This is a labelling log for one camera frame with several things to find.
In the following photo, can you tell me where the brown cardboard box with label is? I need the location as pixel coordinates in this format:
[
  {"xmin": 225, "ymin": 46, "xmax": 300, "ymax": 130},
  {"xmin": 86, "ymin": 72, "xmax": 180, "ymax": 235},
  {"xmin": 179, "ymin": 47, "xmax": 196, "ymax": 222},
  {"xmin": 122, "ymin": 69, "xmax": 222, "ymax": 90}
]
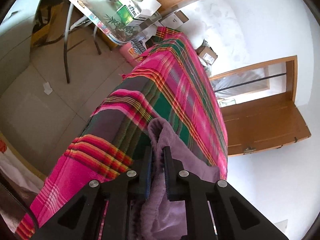
[{"xmin": 196, "ymin": 46, "xmax": 218, "ymax": 65}]

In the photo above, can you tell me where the white green tissue box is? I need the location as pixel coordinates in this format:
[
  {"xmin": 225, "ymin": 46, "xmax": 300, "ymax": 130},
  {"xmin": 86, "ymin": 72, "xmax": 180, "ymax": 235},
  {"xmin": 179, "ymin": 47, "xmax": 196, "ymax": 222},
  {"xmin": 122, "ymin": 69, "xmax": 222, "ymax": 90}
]
[{"xmin": 117, "ymin": 0, "xmax": 161, "ymax": 27}]

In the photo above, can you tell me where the white drawer cabinet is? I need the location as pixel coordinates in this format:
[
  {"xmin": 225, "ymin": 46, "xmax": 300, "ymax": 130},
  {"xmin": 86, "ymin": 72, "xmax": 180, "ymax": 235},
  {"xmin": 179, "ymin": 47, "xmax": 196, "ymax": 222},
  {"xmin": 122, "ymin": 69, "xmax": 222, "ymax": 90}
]
[{"xmin": 0, "ymin": 0, "xmax": 41, "ymax": 94}]

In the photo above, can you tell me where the white open cardboard box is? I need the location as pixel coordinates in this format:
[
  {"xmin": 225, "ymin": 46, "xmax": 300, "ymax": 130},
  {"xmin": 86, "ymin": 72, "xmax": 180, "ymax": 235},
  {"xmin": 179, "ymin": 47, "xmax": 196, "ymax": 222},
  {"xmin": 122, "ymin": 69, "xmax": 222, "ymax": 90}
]
[{"xmin": 160, "ymin": 10, "xmax": 189, "ymax": 29}]

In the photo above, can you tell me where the pink bottle pack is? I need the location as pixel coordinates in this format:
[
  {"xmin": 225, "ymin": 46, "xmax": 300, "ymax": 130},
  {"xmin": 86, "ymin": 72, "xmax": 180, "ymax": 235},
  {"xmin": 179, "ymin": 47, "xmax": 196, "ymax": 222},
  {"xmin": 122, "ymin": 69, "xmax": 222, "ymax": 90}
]
[{"xmin": 119, "ymin": 39, "xmax": 146, "ymax": 67}]

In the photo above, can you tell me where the purple fleece garment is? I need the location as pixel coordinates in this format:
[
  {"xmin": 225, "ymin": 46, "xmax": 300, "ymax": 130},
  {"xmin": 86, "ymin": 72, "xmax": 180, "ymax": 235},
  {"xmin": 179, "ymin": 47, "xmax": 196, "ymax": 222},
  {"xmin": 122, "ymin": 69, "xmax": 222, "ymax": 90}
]
[{"xmin": 137, "ymin": 118, "xmax": 220, "ymax": 239}]

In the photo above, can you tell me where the wooden door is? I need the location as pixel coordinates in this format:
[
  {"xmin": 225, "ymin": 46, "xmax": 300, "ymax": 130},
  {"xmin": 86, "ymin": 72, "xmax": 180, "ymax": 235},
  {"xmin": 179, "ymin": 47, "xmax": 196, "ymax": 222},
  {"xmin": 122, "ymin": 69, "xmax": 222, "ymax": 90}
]
[{"xmin": 221, "ymin": 92, "xmax": 311, "ymax": 157}]

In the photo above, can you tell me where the pink green plaid bedspread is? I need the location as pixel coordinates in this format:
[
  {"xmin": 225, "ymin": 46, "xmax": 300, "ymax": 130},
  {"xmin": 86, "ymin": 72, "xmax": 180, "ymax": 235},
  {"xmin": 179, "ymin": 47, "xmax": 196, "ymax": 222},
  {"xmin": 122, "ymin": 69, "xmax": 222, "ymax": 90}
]
[{"xmin": 15, "ymin": 27, "xmax": 228, "ymax": 239}]

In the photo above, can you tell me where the glass top side table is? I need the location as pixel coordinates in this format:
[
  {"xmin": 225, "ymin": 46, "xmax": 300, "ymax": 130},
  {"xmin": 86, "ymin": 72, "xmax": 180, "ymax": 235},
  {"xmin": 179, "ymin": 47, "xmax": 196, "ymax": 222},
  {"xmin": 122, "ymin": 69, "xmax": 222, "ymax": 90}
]
[{"xmin": 63, "ymin": 0, "xmax": 161, "ymax": 83}]

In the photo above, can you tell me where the plastic curtain with zipper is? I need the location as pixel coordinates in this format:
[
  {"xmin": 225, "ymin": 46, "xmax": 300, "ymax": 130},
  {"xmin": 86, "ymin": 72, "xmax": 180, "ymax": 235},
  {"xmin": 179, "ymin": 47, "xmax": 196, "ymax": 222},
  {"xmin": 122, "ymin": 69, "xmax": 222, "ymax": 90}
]
[{"xmin": 210, "ymin": 62, "xmax": 286, "ymax": 107}]

